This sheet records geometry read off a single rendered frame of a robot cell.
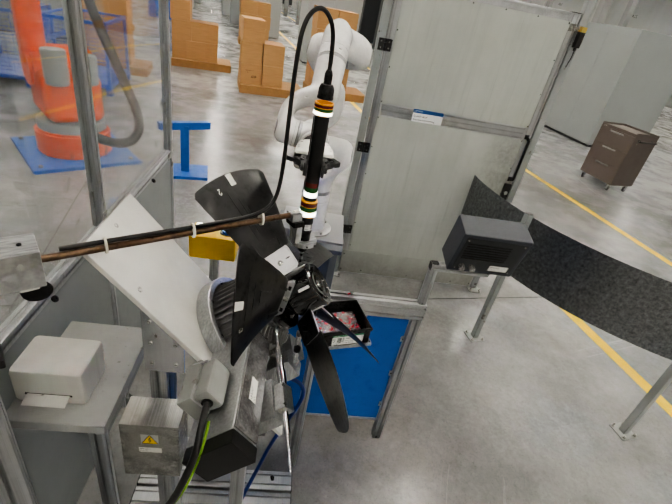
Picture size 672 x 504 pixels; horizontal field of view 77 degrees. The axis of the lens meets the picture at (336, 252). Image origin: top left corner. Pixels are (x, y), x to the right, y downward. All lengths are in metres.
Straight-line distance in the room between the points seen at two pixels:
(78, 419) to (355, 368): 1.12
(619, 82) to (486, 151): 7.62
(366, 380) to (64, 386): 1.24
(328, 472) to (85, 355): 1.29
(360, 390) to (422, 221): 1.56
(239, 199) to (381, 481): 1.56
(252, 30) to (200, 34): 1.97
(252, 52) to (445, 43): 6.05
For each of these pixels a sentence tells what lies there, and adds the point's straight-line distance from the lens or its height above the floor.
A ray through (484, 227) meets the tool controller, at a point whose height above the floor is 1.24.
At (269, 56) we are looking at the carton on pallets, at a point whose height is 0.67.
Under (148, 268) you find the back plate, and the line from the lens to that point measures 1.06.
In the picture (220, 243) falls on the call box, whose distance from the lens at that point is 1.54.
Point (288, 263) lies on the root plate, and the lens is 1.10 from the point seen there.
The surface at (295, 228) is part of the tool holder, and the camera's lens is 1.09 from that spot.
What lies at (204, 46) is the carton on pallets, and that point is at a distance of 10.30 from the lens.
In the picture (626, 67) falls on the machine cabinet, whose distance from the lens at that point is 10.61.
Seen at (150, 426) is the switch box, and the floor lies 0.84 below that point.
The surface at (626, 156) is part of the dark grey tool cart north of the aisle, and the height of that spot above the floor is 0.57.
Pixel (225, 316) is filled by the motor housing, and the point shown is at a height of 1.14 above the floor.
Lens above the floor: 1.86
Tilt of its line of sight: 31 degrees down
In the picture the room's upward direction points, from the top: 11 degrees clockwise
